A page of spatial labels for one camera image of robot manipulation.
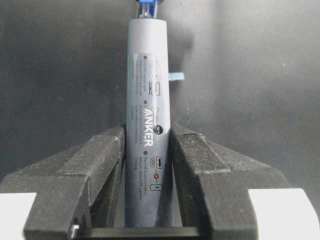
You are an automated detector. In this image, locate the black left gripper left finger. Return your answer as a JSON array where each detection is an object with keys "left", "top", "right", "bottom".
[{"left": 0, "top": 125, "right": 125, "bottom": 240}]

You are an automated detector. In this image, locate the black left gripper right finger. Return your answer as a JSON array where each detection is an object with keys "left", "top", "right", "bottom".
[{"left": 169, "top": 121, "right": 320, "bottom": 240}]

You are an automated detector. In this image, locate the grey Anker USB hub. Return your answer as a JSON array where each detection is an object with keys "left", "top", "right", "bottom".
[{"left": 124, "top": 18, "right": 173, "bottom": 228}]

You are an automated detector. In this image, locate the blue LAN cable plug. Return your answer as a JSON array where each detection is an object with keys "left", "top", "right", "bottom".
[{"left": 136, "top": 0, "right": 159, "bottom": 19}]

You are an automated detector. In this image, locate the blue tape piece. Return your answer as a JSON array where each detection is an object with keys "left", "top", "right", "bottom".
[{"left": 168, "top": 72, "right": 185, "bottom": 81}]

